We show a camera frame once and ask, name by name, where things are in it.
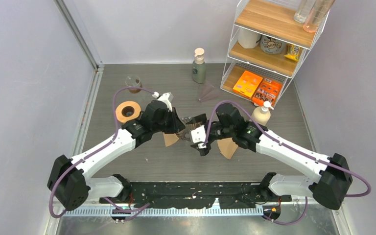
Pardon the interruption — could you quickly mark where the dark ribbed glass dripper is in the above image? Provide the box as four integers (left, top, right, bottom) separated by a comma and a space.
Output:
177, 117, 202, 141

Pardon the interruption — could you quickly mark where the large wooden ring holder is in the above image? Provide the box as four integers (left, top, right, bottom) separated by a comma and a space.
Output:
115, 101, 141, 123

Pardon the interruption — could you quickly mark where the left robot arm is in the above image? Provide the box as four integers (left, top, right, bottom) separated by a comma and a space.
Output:
47, 100, 185, 211

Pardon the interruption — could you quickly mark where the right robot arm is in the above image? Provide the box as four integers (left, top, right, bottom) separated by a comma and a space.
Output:
190, 103, 353, 210

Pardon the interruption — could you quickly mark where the pink glass dripper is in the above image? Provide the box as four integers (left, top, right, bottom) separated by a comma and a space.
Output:
197, 81, 220, 102

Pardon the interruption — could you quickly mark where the cream pump bottle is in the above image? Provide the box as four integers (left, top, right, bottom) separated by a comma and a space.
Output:
250, 101, 273, 126

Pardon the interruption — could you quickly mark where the small glass with wood band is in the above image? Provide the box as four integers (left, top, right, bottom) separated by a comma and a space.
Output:
125, 75, 142, 94

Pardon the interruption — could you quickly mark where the orange box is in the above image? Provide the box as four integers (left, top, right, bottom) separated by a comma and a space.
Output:
233, 70, 263, 98

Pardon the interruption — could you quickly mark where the green pump bottle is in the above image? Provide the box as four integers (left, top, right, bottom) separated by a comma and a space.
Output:
192, 47, 206, 84

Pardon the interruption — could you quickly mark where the orange snack packet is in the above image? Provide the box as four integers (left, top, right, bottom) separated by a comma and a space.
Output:
252, 78, 282, 106

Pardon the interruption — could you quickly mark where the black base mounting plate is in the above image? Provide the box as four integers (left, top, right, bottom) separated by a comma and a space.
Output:
111, 182, 292, 209

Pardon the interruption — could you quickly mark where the white paper roll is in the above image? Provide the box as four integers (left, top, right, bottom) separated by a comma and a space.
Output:
237, 28, 261, 49

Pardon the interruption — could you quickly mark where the cartoon printed tin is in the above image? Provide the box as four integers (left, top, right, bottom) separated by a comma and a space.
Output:
260, 35, 287, 54

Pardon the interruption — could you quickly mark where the yellow snack bag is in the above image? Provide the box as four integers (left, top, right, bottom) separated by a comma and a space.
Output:
284, 44, 303, 62

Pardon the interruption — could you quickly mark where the clear glass bottle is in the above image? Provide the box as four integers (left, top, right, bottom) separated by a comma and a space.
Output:
293, 0, 316, 24

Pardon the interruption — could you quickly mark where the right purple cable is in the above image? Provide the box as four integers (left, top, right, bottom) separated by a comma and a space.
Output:
202, 100, 372, 226

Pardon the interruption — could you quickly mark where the purple cable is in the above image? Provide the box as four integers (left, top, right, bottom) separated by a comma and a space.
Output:
202, 100, 372, 226
48, 86, 160, 219

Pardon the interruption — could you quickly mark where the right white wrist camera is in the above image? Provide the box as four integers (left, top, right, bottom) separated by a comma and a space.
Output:
190, 125, 206, 149

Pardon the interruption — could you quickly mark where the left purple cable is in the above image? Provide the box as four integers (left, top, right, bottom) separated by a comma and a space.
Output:
48, 86, 160, 219

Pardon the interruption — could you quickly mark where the white wire wooden shelf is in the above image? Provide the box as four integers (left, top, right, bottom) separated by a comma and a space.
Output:
220, 0, 328, 98

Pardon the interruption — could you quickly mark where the aluminium frame rail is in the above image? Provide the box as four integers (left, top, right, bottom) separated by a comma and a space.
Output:
55, 0, 104, 157

